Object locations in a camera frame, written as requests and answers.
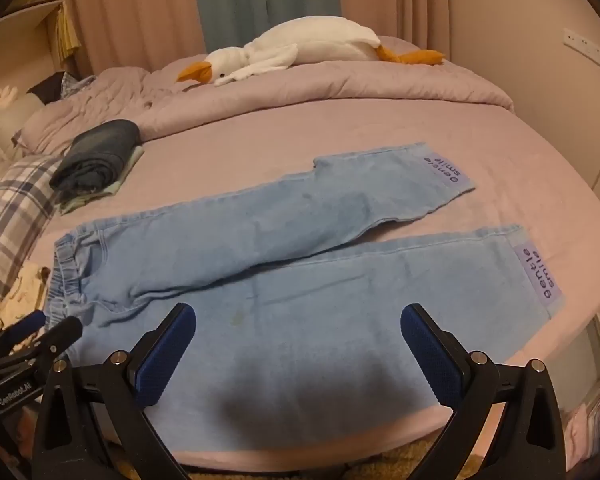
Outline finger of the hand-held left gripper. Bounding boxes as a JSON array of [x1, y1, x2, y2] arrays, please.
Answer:
[[0, 310, 48, 361], [0, 316, 84, 368]]

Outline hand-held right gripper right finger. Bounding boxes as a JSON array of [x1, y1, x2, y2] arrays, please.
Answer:
[[400, 302, 566, 480]]

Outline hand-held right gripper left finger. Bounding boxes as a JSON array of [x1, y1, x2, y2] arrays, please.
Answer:
[[32, 302, 197, 480]]

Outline light blue denim pants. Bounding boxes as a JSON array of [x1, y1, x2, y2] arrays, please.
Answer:
[[45, 142, 567, 443]]

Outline cream printed cloth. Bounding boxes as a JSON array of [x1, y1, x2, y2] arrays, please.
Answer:
[[0, 264, 52, 341]]

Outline plaid pillow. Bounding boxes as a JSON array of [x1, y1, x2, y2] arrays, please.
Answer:
[[0, 154, 72, 321]]

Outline printed light cloth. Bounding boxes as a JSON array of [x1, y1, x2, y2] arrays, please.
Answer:
[[564, 374, 600, 467]]

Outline light green folded cloth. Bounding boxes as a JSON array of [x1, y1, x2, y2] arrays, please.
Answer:
[[57, 146, 146, 215]]

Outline dark folded clothes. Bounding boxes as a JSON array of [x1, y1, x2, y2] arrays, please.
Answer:
[[49, 119, 142, 196]]

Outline bed with pink sheet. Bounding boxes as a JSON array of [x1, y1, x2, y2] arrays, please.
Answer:
[[0, 35, 600, 467]]

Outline beige pillow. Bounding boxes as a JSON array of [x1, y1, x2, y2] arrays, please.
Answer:
[[0, 85, 46, 162]]

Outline dark crumpled garment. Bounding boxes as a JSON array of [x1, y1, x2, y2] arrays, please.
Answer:
[[26, 71, 97, 107]]

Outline pink quilt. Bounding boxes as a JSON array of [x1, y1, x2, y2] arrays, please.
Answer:
[[20, 35, 515, 156]]

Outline white goose plush toy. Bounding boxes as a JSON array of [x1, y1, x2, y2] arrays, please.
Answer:
[[176, 16, 446, 87]]

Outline white wall power strip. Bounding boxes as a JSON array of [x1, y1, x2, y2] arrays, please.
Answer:
[[564, 29, 600, 77]]

